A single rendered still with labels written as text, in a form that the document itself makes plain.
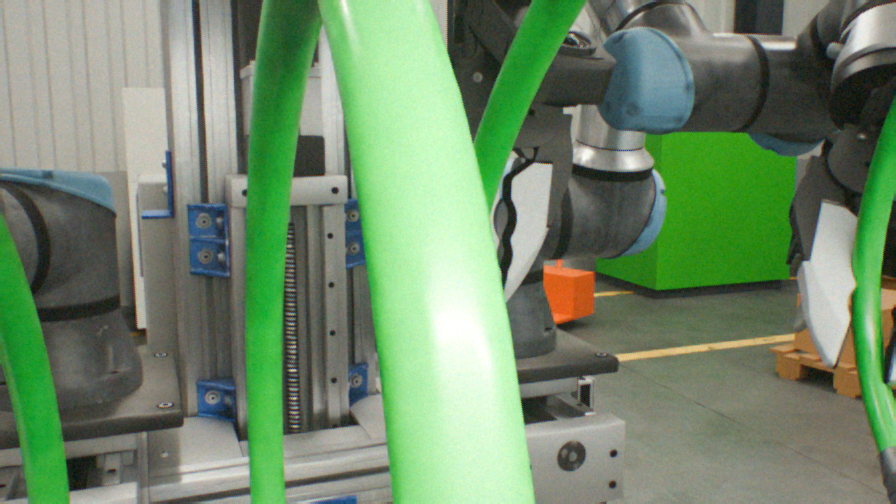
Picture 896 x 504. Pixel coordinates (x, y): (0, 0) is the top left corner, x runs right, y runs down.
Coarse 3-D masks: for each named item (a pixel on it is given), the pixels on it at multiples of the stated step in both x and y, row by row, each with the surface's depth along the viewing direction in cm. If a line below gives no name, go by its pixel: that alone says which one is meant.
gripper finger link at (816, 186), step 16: (816, 160) 46; (816, 176) 45; (800, 192) 44; (816, 192) 44; (832, 192) 44; (800, 208) 44; (816, 208) 44; (800, 224) 43; (816, 224) 43; (800, 240) 43; (800, 256) 44
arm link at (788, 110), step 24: (816, 24) 61; (768, 48) 60; (792, 48) 60; (816, 48) 59; (792, 72) 60; (816, 72) 60; (768, 96) 60; (792, 96) 60; (816, 96) 61; (768, 120) 61; (792, 120) 62; (816, 120) 62; (768, 144) 67; (792, 144) 66; (816, 144) 66
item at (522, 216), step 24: (528, 168) 50; (504, 192) 51; (528, 192) 50; (504, 216) 54; (528, 216) 50; (504, 240) 51; (528, 240) 50; (504, 264) 51; (528, 264) 51; (504, 288) 51
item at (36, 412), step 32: (0, 224) 22; (0, 256) 23; (0, 288) 24; (0, 320) 25; (32, 320) 26; (0, 352) 26; (32, 352) 26; (32, 384) 27; (32, 416) 28; (32, 448) 29; (32, 480) 29; (64, 480) 30
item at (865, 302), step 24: (888, 120) 38; (888, 144) 38; (888, 168) 39; (864, 192) 40; (888, 192) 39; (864, 216) 40; (888, 216) 40; (864, 240) 41; (864, 264) 41; (864, 288) 41; (864, 312) 41; (864, 336) 41; (864, 360) 40; (864, 384) 40; (888, 408) 39; (888, 432) 38
